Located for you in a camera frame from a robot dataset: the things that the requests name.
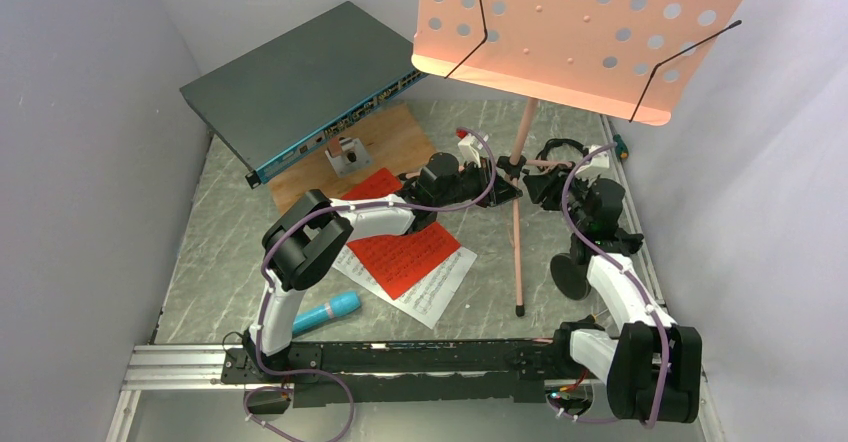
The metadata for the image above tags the wooden board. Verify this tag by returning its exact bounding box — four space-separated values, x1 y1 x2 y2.
269 103 437 222

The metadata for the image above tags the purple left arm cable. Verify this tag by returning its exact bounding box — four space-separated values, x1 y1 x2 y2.
241 127 498 442

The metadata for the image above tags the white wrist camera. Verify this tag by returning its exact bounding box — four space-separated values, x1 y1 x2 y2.
576 149 615 182
456 128 484 167

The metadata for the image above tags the blue cylindrical tube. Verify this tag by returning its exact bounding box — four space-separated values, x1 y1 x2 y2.
292 291 361 336

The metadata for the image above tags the aluminium frame rail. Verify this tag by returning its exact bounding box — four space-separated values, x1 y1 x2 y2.
105 344 225 441

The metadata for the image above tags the green orange screwdriver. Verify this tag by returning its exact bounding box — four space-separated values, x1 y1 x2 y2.
612 134 629 162

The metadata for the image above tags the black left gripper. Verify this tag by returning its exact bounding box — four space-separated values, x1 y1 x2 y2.
434 159 520 210

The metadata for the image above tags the dark grey network switch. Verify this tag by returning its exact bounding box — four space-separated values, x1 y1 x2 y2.
180 1 426 188

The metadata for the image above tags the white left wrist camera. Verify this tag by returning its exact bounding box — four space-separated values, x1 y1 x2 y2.
456 128 484 167

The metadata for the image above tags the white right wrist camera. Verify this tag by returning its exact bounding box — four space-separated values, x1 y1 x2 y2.
576 149 615 182

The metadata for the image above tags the red sheet music booklet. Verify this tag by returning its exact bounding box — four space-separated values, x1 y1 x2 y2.
334 167 463 302

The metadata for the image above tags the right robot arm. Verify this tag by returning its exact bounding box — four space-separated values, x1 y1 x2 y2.
524 167 702 423

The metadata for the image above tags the small metal bracket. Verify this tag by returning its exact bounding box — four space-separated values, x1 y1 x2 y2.
324 136 373 178

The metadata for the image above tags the pink music stand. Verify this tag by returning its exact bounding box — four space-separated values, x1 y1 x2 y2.
397 0 770 318

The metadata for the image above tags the white sheet music paper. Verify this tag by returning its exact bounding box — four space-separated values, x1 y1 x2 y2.
332 247 477 329

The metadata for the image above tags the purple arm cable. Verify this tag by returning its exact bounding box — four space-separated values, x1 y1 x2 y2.
241 127 498 442
546 142 672 430

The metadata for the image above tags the black round disc stand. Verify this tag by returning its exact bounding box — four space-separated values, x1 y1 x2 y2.
549 253 591 301

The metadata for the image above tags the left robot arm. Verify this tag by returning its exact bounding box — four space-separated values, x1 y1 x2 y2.
243 153 523 382

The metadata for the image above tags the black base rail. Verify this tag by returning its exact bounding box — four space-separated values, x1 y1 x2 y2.
220 338 584 408

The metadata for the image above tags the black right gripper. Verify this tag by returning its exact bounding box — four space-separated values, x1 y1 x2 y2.
523 164 591 232

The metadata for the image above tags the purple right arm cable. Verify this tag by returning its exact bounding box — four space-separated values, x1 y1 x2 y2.
546 142 672 430

